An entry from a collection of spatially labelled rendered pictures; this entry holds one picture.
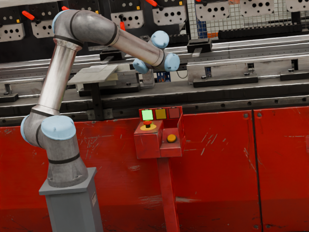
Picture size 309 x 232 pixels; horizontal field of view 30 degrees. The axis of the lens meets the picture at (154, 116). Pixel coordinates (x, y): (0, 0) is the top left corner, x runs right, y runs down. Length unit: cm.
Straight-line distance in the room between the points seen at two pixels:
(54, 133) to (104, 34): 40
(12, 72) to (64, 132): 128
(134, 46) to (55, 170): 56
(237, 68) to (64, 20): 92
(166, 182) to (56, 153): 71
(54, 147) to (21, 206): 110
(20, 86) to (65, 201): 103
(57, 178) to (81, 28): 55
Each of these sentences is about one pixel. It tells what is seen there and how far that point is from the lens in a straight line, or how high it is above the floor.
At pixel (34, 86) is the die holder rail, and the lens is 298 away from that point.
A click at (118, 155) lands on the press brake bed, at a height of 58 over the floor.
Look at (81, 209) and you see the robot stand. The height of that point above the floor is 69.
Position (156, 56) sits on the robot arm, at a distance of 231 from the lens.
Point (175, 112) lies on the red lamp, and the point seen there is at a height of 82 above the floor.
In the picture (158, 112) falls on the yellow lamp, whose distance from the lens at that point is 260.
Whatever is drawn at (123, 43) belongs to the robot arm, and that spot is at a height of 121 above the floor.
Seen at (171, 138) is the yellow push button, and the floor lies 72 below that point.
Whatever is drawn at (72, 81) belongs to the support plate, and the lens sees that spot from 265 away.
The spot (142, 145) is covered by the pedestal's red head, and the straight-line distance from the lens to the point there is 251.
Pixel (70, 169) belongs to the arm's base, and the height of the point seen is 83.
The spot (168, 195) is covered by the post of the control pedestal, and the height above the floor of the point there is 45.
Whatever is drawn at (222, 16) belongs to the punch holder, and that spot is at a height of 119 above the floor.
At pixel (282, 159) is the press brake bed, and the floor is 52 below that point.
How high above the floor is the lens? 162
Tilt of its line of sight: 18 degrees down
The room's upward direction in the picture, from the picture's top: 8 degrees counter-clockwise
